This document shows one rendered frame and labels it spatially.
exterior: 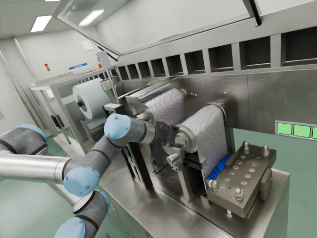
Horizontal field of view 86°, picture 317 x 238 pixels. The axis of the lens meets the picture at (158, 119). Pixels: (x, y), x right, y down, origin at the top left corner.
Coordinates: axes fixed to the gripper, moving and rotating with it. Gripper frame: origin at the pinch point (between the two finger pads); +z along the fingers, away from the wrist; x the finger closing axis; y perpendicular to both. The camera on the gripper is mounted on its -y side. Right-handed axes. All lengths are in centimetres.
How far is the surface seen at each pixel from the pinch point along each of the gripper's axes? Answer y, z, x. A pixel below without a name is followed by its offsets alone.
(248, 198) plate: -12.8, 18.1, -24.0
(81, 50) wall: 192, 90, 552
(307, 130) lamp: 19, 31, -36
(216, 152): 0.8, 23.0, -4.4
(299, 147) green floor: 29, 228, -10
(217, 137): 8.0, 20.6, -4.4
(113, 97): 20, -1, 70
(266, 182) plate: -6.2, 29.6, -26.1
